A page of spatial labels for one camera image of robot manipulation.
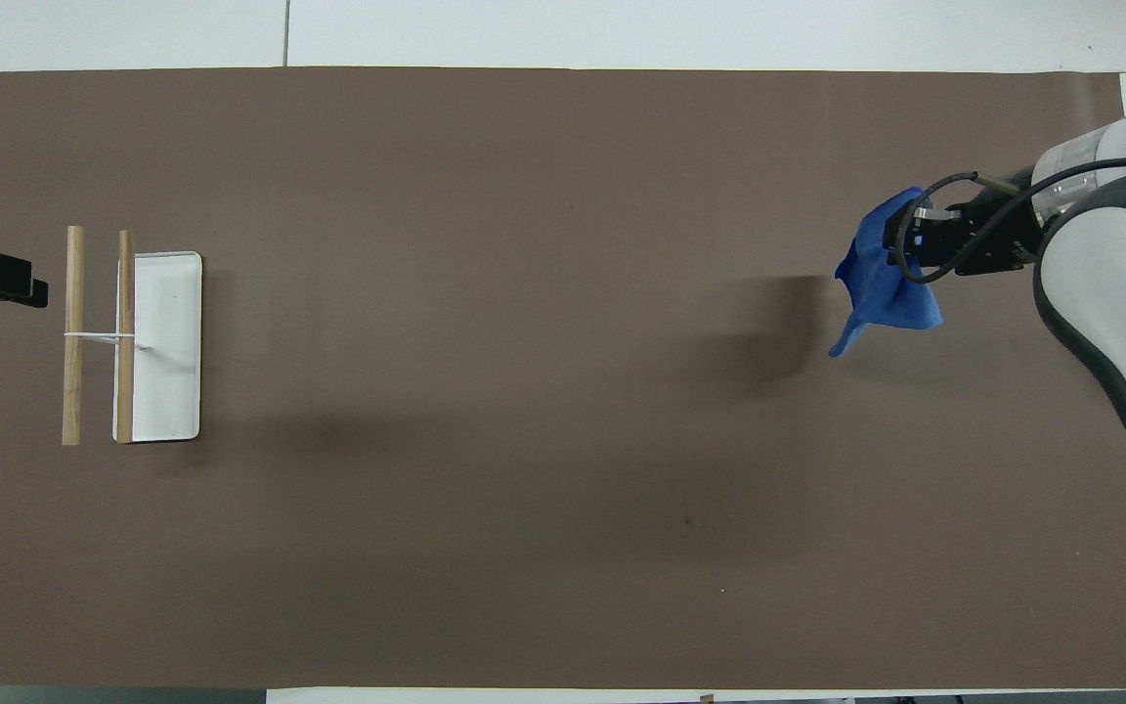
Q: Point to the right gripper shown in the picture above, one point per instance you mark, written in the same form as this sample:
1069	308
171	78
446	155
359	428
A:
998	235

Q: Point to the blue towel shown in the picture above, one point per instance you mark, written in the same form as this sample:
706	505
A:
876	284

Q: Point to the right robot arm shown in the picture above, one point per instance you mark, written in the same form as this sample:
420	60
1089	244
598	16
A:
1110	264

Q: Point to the white rack with wooden bars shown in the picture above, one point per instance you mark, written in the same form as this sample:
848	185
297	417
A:
167	342

